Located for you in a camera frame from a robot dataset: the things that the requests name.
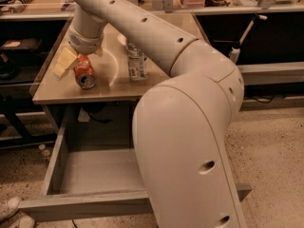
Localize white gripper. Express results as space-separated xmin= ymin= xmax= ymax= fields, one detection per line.
xmin=53 ymin=26 xmax=104 ymax=79

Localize red coke can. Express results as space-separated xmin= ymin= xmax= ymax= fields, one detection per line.
xmin=73 ymin=54 xmax=96 ymax=89

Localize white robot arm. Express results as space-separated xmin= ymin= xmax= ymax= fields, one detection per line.
xmin=68 ymin=0 xmax=247 ymax=228

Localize grey cabinet with tan top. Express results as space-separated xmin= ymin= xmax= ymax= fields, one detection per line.
xmin=29 ymin=12 xmax=207 ymax=135

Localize open grey top drawer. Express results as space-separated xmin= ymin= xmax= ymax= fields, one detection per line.
xmin=18 ymin=107 xmax=253 ymax=222

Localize small white plate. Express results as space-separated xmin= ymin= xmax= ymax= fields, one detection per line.
xmin=118 ymin=34 xmax=126 ymax=46

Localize clear plastic water bottle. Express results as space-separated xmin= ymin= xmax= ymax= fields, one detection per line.
xmin=126 ymin=40 xmax=147 ymax=81

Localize plastic bottle on floor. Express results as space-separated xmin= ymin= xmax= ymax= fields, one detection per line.
xmin=38 ymin=144 xmax=51 ymax=162

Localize white shoe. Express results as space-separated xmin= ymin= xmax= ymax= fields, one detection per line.
xmin=0 ymin=197 xmax=35 ymax=228

